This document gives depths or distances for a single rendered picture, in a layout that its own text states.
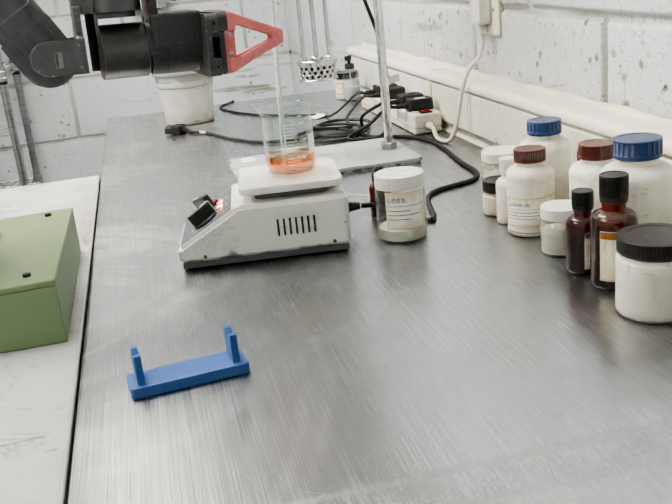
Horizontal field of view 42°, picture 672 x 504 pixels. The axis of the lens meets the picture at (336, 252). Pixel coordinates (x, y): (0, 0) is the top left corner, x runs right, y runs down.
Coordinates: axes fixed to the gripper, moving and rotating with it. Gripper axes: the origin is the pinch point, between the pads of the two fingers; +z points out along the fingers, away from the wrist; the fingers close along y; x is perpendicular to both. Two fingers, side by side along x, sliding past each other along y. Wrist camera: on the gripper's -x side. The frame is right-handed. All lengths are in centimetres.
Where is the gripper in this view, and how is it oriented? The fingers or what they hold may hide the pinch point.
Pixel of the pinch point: (275, 36)
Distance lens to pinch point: 103.3
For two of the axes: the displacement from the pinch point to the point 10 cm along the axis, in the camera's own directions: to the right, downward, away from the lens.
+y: -3.8, -2.6, 8.9
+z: 9.2, -1.7, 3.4
